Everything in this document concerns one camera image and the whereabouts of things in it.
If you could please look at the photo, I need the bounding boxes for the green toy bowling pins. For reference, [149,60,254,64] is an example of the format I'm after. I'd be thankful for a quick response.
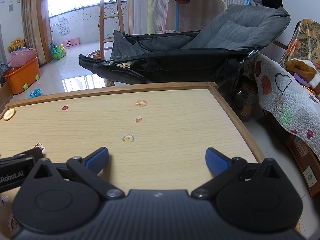
[50,42,67,60]

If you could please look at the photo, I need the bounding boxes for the yellow round coaster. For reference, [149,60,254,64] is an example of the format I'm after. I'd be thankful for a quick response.
[3,108,16,120]

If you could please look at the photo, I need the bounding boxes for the grey reclining chair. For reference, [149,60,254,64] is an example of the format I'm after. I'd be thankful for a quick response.
[79,4,292,85]

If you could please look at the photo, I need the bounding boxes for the floral chair cover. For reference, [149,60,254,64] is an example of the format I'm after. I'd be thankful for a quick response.
[279,19,320,68]

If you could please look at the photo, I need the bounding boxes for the tall wooden bar stool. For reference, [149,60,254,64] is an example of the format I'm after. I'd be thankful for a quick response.
[94,0,129,60]

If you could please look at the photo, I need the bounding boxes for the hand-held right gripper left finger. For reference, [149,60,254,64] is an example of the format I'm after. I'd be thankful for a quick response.
[32,147,125,200]

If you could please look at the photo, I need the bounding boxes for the white quilted patchwork blanket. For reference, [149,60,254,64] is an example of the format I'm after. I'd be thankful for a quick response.
[254,54,320,155]

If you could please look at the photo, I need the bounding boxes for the orange wheeled storage bin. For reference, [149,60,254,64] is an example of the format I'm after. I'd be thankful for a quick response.
[4,56,41,95]

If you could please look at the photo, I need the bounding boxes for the cardboard box with red print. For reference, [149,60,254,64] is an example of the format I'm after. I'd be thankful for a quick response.
[287,130,320,198]

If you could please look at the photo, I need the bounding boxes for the pink plastic basket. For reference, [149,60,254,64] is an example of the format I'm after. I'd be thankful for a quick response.
[10,48,37,68]

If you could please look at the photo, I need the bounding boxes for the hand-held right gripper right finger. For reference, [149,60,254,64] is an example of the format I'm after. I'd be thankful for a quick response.
[191,147,288,200]

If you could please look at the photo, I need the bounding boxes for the black wire rack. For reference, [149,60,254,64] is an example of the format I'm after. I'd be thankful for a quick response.
[0,64,13,80]

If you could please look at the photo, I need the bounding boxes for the hula hoop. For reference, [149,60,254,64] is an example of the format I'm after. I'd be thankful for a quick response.
[85,46,114,60]

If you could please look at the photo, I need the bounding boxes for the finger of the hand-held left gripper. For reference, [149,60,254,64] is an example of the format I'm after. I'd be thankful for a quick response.
[0,147,45,167]

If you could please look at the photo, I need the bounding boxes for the pink step box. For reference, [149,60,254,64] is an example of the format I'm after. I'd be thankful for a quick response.
[62,37,80,47]

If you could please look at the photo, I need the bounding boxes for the brown white plush dog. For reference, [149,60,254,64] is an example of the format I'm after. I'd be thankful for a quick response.
[285,59,320,95]

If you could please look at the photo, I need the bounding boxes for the beige curtain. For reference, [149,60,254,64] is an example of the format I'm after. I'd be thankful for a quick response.
[21,0,40,65]

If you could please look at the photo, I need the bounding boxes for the yellow plastic toy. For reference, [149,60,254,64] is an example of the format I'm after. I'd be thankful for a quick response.
[7,38,27,53]

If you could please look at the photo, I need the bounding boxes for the mesh playpen fence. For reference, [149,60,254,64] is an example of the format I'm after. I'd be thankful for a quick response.
[134,0,263,34]

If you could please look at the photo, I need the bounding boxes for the white hanging chart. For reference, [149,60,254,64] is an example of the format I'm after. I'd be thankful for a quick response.
[57,17,69,37]

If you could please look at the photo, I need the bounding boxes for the large glass jar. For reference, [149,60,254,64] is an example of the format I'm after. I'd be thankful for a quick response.
[234,80,258,122]

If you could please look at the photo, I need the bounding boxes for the white standing air conditioner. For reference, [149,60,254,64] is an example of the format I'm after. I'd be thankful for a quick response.
[0,0,25,68]

